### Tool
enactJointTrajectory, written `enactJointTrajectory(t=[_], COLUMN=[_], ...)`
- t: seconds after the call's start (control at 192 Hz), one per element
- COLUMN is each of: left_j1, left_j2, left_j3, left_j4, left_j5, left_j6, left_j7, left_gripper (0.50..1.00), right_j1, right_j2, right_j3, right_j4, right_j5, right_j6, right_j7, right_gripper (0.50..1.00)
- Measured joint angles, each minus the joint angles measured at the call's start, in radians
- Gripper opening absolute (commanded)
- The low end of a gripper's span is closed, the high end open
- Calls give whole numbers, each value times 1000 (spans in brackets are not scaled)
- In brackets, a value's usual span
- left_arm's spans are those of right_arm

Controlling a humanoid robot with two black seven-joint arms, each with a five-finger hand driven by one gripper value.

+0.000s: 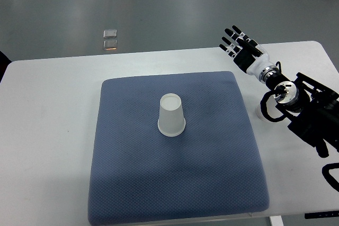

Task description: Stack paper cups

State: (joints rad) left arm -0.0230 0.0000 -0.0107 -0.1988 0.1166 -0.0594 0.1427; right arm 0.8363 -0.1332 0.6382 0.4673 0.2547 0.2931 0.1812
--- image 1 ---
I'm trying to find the black white robotic hand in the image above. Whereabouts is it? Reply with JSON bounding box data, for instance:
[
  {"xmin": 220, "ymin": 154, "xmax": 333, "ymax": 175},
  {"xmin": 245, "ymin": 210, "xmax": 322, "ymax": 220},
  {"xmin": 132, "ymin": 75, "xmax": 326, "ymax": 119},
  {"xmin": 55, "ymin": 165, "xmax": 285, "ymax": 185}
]
[{"xmin": 219, "ymin": 25, "xmax": 279, "ymax": 83}]

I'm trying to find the white paper cup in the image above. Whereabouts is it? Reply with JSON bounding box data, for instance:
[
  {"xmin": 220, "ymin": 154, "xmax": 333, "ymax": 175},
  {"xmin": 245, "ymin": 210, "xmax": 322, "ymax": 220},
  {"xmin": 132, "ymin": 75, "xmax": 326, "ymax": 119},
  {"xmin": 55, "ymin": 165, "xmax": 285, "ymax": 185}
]
[
  {"xmin": 157, "ymin": 93, "xmax": 186, "ymax": 137},
  {"xmin": 255, "ymin": 104, "xmax": 266, "ymax": 121}
]

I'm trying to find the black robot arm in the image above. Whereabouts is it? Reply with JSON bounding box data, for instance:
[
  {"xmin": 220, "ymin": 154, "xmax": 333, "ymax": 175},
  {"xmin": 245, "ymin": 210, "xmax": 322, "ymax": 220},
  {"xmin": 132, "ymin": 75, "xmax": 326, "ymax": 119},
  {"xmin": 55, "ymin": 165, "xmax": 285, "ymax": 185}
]
[{"xmin": 260, "ymin": 62, "xmax": 338, "ymax": 158}]

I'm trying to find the white paper cup on cushion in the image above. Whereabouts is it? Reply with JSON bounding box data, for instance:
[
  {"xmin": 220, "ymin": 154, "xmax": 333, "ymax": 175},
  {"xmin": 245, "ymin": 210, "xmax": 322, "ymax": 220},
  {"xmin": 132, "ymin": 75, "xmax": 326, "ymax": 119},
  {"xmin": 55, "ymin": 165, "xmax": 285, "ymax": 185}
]
[{"xmin": 157, "ymin": 93, "xmax": 186, "ymax": 137}]

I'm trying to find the upper metal floor plate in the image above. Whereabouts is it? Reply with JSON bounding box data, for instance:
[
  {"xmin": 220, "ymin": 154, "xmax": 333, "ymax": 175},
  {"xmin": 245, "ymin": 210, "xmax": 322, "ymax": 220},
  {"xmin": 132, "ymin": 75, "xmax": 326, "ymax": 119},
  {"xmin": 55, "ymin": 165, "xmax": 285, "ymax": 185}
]
[{"xmin": 103, "ymin": 29, "xmax": 117, "ymax": 38}]

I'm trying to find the blue fabric cushion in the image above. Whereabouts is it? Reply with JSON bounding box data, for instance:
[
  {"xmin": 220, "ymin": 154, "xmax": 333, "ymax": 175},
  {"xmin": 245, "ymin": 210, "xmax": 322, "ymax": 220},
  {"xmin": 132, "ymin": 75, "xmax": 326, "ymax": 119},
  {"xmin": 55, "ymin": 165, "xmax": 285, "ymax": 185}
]
[{"xmin": 88, "ymin": 71, "xmax": 269, "ymax": 225}]

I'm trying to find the white table leg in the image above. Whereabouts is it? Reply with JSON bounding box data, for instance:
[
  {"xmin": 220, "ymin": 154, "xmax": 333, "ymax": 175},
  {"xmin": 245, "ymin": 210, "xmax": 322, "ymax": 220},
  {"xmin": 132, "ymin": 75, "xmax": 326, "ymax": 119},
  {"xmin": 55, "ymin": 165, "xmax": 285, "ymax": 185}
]
[{"xmin": 269, "ymin": 216, "xmax": 284, "ymax": 226}]

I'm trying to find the black table control panel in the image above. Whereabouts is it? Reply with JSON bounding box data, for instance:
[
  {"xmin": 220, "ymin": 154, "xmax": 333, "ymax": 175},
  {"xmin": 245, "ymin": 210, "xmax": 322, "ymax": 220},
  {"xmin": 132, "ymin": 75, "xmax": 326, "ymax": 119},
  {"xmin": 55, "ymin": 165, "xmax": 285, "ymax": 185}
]
[{"xmin": 304, "ymin": 210, "xmax": 339, "ymax": 220}]

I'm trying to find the black cable loop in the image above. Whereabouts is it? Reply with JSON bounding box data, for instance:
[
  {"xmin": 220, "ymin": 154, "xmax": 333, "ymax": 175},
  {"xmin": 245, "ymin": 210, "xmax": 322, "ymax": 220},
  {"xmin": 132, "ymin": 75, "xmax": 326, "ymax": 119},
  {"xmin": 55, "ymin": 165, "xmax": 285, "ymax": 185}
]
[{"xmin": 322, "ymin": 162, "xmax": 339, "ymax": 192}]

